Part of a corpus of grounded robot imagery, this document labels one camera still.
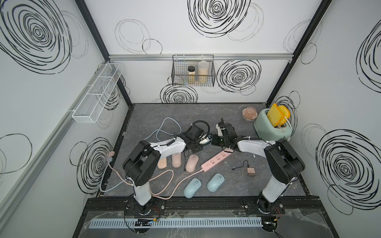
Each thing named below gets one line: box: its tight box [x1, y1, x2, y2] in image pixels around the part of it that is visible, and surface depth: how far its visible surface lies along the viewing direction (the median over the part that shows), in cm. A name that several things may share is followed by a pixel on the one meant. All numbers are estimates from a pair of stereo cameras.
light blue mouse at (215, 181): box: [206, 172, 226, 193], surface depth 82 cm
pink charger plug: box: [246, 167, 256, 177], surface depth 85 cm
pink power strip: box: [200, 147, 234, 173], surface depth 88 cm
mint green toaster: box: [254, 108, 293, 142], surface depth 88 cm
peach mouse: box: [157, 157, 168, 169], surface depth 88 cm
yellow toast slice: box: [266, 103, 291, 127], surface depth 89 cm
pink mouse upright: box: [171, 152, 183, 169], surface depth 90 cm
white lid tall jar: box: [197, 60, 210, 85], surface depth 87 cm
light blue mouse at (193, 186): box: [183, 177, 202, 199], surface depth 80 cm
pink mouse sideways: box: [185, 154, 199, 173], surface depth 88 cm
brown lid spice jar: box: [187, 65, 195, 84], surface depth 87 cm
